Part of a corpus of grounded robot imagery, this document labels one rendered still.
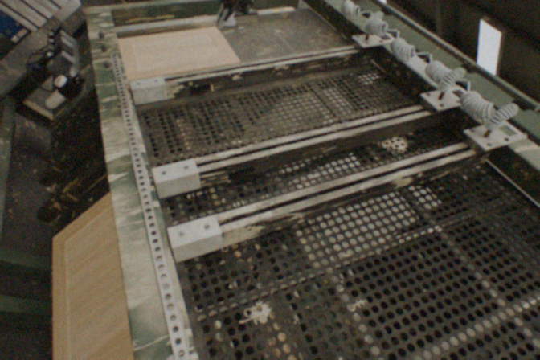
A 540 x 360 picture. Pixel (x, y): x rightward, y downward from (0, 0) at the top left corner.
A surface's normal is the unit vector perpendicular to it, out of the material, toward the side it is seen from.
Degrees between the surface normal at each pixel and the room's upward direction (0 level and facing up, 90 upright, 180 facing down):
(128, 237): 55
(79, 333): 90
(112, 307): 90
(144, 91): 90
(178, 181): 90
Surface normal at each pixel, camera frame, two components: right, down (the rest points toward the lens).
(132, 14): 0.39, 0.66
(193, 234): 0.06, -0.71
